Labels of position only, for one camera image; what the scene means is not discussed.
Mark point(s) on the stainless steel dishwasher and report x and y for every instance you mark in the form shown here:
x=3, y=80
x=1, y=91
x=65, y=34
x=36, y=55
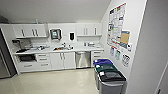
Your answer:
x=83, y=60

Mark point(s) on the blue-label dish soap bottle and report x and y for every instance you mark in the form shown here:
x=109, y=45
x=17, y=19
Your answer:
x=85, y=43

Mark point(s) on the white kitchen drawer unit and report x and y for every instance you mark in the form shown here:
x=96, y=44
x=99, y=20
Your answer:
x=43, y=62
x=97, y=54

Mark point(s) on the white two-door base cabinet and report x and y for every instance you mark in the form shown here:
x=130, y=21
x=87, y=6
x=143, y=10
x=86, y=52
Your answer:
x=68, y=60

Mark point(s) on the chrome sink faucet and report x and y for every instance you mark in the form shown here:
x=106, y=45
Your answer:
x=63, y=45

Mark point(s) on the stainless steel sink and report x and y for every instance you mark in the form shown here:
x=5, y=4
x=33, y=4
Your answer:
x=62, y=48

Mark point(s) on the green-lid waste bin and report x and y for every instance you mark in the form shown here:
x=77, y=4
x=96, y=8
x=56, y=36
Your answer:
x=106, y=68

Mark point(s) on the grey paper towel dispenser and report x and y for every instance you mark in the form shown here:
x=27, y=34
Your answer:
x=55, y=34

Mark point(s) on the black-lid grey waste bin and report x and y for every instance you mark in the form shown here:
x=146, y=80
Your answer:
x=111, y=78

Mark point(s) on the brown notice sheet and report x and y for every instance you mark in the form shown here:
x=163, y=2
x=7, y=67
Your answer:
x=125, y=37

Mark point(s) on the light blue spray bottle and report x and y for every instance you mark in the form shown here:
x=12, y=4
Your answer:
x=37, y=21

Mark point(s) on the black built-in microwave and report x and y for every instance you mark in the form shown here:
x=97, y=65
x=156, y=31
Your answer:
x=26, y=58

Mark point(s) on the white wide drawer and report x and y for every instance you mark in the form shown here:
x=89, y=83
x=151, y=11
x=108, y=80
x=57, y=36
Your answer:
x=27, y=66

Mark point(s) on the black coffee maker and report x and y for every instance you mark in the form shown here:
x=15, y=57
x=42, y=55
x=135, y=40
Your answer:
x=16, y=42

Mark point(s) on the stainless steel refrigerator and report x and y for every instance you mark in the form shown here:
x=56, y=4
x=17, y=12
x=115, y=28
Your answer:
x=5, y=56

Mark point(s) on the large printed wall poster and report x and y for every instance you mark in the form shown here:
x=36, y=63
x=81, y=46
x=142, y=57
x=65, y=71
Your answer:
x=116, y=25

